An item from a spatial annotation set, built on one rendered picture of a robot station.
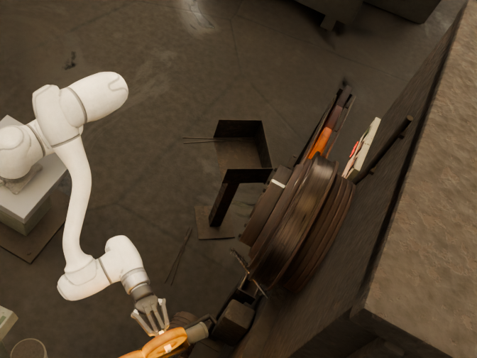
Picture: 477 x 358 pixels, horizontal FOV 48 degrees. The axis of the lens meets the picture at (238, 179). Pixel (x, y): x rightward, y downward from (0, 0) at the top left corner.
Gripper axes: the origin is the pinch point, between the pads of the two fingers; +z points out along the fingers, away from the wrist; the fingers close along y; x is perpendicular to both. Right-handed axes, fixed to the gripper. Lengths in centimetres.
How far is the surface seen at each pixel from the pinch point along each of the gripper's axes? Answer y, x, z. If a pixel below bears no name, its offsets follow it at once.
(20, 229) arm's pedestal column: 24, -65, -95
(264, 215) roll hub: -33, 45, -10
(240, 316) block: -26.4, 2.7, 4.2
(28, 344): 39, -24, -26
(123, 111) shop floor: -53, -70, -151
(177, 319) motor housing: -13.4, -24.9, -11.4
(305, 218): -38, 55, -1
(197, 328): -14.1, -7.7, -0.9
